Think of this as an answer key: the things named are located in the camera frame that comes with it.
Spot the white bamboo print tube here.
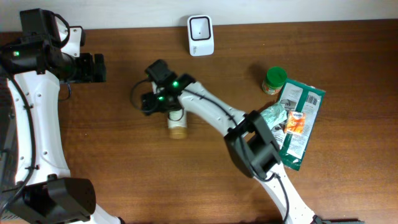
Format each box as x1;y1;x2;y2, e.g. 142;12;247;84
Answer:
167;109;188;139

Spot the teal wet wipes pack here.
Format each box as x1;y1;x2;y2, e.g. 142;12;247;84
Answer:
260;103;287;129

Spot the green lid jar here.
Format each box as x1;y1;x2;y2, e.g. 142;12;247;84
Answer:
262;67;287;95

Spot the small orange snack packet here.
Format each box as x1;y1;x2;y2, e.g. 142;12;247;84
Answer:
284;111;307;135

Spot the green 3M gloves package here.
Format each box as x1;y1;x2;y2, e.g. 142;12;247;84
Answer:
271;78;326;171

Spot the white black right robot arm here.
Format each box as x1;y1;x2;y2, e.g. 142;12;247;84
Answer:
141;59;325;223

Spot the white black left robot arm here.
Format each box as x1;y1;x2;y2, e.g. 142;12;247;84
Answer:
1;8;122;223

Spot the white barcode scanner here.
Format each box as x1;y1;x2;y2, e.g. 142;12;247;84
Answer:
187;15;215;57

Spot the dark grey plastic basket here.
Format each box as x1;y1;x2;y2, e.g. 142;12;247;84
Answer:
1;67;17;222

